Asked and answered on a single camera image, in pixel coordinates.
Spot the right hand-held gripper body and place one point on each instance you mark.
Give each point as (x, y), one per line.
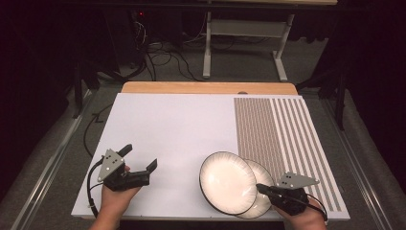
(292, 198)

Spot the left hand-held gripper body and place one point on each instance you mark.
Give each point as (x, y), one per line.
(110, 163)

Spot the small white dark-rimmed plate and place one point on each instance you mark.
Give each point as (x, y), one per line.
(262, 175)

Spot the large white dark-rimmed plate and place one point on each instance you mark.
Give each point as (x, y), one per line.
(227, 182)

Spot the person's right hand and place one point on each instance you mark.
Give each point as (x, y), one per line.
(308, 219)

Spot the white board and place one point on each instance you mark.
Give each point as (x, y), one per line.
(172, 134)

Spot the grey striped mat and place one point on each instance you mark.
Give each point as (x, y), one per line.
(287, 134)

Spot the black metal stand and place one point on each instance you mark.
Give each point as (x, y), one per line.
(340, 96)
(78, 91)

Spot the black computer tower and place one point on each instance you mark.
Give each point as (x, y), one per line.
(127, 38)

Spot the aluminium floor rail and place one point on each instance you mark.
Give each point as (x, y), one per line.
(357, 166)
(48, 169)

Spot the white metal desk frame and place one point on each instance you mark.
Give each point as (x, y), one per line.
(245, 28)

